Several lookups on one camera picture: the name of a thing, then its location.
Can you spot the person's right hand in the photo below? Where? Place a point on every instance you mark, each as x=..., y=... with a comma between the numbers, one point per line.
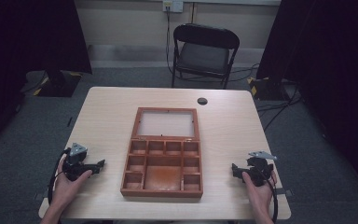
x=259, y=196

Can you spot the black folding chair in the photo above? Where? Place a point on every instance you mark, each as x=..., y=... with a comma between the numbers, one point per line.
x=203, y=57

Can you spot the person's left hand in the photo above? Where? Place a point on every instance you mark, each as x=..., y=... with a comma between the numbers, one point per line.
x=65, y=189

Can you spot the grey table bracket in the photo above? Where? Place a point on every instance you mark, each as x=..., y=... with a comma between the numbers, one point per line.
x=285, y=192

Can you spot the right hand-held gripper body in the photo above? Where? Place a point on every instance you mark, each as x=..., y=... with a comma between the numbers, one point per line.
x=258, y=171

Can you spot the dark curtain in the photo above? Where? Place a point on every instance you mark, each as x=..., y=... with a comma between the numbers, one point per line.
x=28, y=46
x=329, y=77

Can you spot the brown wooden compartment box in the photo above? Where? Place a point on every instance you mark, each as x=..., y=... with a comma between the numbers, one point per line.
x=163, y=177

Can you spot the white wall socket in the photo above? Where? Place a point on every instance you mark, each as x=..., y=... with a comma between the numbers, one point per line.
x=172, y=5

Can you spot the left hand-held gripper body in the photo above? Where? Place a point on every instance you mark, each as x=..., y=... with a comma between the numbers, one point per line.
x=74, y=166

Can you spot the black stand base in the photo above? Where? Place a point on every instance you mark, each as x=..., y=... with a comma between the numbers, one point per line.
x=265, y=88
x=59, y=84

